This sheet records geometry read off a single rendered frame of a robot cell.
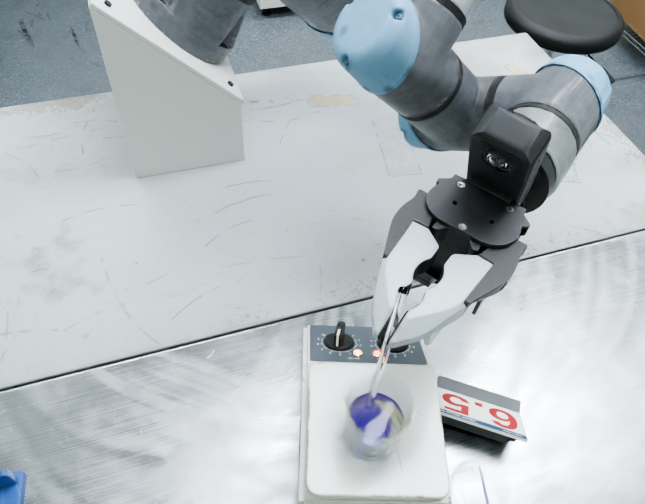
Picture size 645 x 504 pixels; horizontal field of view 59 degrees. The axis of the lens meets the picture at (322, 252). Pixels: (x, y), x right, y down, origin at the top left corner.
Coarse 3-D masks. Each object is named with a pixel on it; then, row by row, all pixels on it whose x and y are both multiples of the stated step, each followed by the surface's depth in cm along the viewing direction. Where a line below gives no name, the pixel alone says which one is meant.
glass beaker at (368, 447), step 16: (352, 384) 45; (368, 384) 46; (384, 384) 46; (400, 384) 45; (352, 400) 47; (400, 400) 46; (352, 432) 44; (368, 432) 42; (384, 432) 42; (400, 432) 42; (352, 448) 46; (368, 448) 45; (384, 448) 44; (368, 464) 47
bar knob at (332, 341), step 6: (342, 324) 59; (336, 330) 58; (342, 330) 58; (330, 336) 60; (336, 336) 57; (342, 336) 57; (348, 336) 60; (324, 342) 59; (330, 342) 58; (336, 342) 57; (342, 342) 58; (348, 342) 59; (330, 348) 58; (336, 348) 58; (342, 348) 58; (348, 348) 58
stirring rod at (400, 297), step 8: (400, 288) 33; (400, 296) 33; (400, 304) 34; (392, 312) 35; (400, 312) 35; (392, 320) 36; (392, 328) 36; (384, 344) 38; (384, 352) 39; (384, 360) 40; (376, 368) 41; (376, 376) 42; (376, 384) 43; (376, 392) 44; (368, 400) 46; (368, 408) 47
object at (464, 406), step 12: (444, 396) 60; (456, 396) 60; (444, 408) 57; (456, 408) 57; (468, 408) 58; (480, 408) 59; (492, 408) 60; (480, 420) 56; (492, 420) 57; (504, 420) 57; (516, 420) 58; (516, 432) 56
